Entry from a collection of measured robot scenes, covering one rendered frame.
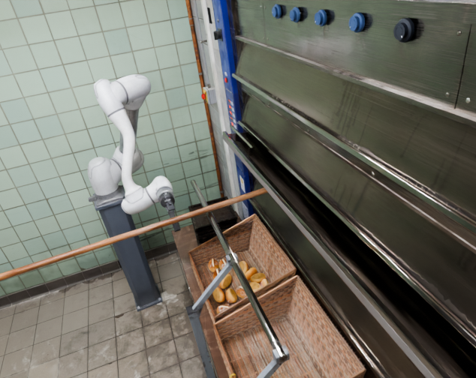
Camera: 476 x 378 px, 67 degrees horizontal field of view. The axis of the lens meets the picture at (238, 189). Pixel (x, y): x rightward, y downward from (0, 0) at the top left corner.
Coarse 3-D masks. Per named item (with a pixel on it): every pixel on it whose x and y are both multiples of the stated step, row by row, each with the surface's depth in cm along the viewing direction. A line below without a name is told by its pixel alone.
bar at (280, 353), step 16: (224, 240) 160; (224, 272) 153; (240, 272) 142; (208, 288) 156; (192, 304) 160; (256, 304) 128; (192, 320) 159; (272, 336) 117; (208, 352) 173; (288, 352) 111; (208, 368) 179; (272, 368) 113
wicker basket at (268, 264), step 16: (240, 224) 228; (256, 224) 227; (208, 240) 225; (240, 240) 235; (256, 240) 228; (272, 240) 207; (192, 256) 227; (208, 256) 231; (224, 256) 236; (240, 256) 235; (256, 256) 231; (272, 256) 210; (208, 272) 227; (272, 272) 210; (288, 272) 184; (272, 288) 185; (208, 304) 187; (240, 304) 183
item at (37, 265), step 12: (252, 192) 184; (264, 192) 186; (216, 204) 180; (228, 204) 181; (180, 216) 175; (192, 216) 176; (144, 228) 171; (156, 228) 172; (108, 240) 166; (120, 240) 168; (72, 252) 163; (84, 252) 164; (36, 264) 159; (48, 264) 160; (0, 276) 155; (12, 276) 157
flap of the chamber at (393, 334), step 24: (240, 144) 188; (264, 168) 164; (288, 192) 145; (288, 216) 134; (312, 216) 130; (312, 240) 118; (336, 240) 118; (360, 240) 118; (360, 264) 107; (384, 264) 108; (384, 288) 99; (408, 288) 99; (408, 312) 92; (432, 312) 92; (432, 336) 85; (456, 336) 86; (456, 360) 80
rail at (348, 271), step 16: (288, 208) 133; (304, 224) 122; (320, 240) 114; (336, 256) 107; (352, 272) 101; (368, 288) 96; (384, 304) 91; (400, 336) 84; (416, 352) 80; (432, 368) 76
